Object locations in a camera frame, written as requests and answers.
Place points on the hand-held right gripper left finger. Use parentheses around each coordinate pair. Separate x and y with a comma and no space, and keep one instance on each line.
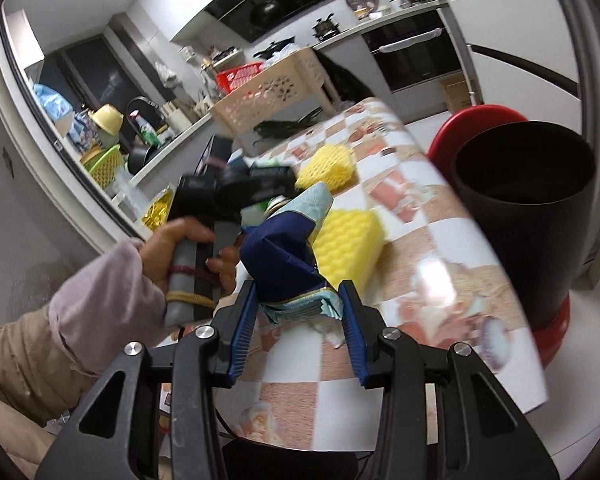
(240,340)

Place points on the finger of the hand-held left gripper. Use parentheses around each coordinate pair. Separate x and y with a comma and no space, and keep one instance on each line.
(275,180)

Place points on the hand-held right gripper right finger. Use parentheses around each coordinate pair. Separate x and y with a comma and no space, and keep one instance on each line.
(357,340)

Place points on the blue wrapper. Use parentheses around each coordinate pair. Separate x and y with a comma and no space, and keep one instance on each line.
(280,260)

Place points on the black trash bin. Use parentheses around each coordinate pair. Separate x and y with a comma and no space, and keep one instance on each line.
(525,240)

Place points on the person's left forearm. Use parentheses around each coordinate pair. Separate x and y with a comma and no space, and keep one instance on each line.
(105,305)

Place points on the person's left hand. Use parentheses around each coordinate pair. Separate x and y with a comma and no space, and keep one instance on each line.
(160,255)

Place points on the white crumpled tissue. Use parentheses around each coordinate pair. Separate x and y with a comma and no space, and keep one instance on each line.
(330,332)

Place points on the gold foil packet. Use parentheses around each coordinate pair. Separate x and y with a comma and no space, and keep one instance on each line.
(155,210)

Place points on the dark green leafy vegetables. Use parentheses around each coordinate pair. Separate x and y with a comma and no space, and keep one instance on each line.
(280,127)

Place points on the black pan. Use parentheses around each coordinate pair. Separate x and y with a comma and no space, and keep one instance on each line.
(142,157)

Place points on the green spray bottle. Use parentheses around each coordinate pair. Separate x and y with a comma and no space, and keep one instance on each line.
(147,135)

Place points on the beige knife block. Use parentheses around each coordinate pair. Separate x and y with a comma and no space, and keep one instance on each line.
(176,117)

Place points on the beige plastic chair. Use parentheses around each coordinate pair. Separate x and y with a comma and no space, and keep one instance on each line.
(270,90)

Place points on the green plastic basket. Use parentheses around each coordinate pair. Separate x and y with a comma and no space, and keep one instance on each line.
(102,165)

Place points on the red plastic basket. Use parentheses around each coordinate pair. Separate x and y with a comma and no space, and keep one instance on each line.
(235,77)

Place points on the black kitchen faucet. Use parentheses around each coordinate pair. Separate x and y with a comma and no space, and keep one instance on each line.
(140,101)

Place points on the yellow colander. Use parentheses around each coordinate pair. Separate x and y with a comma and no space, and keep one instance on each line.
(107,119)

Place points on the black jacket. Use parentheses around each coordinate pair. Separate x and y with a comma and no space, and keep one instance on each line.
(345,80)

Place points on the white hanging plastic bag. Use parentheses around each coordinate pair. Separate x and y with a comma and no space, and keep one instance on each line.
(167,75)

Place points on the black wok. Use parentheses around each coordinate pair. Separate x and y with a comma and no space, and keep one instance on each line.
(275,47)

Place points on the dark kitchen window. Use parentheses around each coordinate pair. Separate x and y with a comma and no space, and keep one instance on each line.
(95,75)

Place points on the black cooking pot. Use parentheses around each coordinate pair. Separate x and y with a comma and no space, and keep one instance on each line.
(324,27)

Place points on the black range hood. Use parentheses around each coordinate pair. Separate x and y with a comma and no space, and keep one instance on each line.
(270,5)

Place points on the light blue plastic bag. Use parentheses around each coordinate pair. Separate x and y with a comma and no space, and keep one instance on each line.
(52,100)

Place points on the black built-in oven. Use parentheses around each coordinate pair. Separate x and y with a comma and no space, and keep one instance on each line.
(415,55)

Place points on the open cardboard box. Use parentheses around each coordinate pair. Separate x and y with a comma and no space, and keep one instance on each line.
(455,94)

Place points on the person's beige jacket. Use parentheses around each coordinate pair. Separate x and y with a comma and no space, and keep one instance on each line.
(20,360)

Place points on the white refrigerator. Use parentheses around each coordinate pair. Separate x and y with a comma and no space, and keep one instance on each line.
(520,20)

